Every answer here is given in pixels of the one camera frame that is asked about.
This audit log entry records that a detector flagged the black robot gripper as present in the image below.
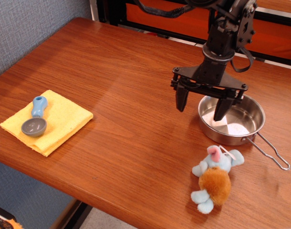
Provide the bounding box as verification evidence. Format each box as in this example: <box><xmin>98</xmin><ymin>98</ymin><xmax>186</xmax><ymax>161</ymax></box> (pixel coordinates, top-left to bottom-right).
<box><xmin>171</xmin><ymin>51</ymin><xmax>248</xmax><ymax>121</ymax></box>

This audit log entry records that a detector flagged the silver pot with wire handle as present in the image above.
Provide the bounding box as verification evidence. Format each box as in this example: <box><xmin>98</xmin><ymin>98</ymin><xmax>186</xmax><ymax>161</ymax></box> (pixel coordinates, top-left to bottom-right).
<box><xmin>198</xmin><ymin>95</ymin><xmax>291</xmax><ymax>171</ymax></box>

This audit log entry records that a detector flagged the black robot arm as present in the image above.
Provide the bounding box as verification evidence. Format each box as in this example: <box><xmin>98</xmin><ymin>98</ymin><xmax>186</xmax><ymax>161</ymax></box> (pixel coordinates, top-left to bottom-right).
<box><xmin>171</xmin><ymin>0</ymin><xmax>257</xmax><ymax>121</ymax></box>

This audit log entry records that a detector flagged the yellow folded towel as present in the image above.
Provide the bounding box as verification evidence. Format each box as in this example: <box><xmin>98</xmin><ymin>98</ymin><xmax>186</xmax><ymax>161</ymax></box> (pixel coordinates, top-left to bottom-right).
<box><xmin>0</xmin><ymin>90</ymin><xmax>93</xmax><ymax>157</ymax></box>

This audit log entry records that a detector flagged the blue scoop with grey bowl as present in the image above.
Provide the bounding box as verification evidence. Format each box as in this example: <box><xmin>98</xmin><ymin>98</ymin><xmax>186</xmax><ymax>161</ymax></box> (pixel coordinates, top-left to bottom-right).
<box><xmin>21</xmin><ymin>96</ymin><xmax>48</xmax><ymax>137</ymax></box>

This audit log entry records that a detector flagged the blue and orange plush toy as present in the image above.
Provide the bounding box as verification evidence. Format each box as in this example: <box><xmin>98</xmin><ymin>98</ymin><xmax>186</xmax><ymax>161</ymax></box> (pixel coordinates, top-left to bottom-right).
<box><xmin>191</xmin><ymin>145</ymin><xmax>244</xmax><ymax>214</ymax></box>

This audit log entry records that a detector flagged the orange panel with black frame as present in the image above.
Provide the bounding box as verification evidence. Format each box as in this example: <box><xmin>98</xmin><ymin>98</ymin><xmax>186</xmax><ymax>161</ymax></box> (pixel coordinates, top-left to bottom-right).
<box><xmin>96</xmin><ymin>0</ymin><xmax>291</xmax><ymax>65</ymax></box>

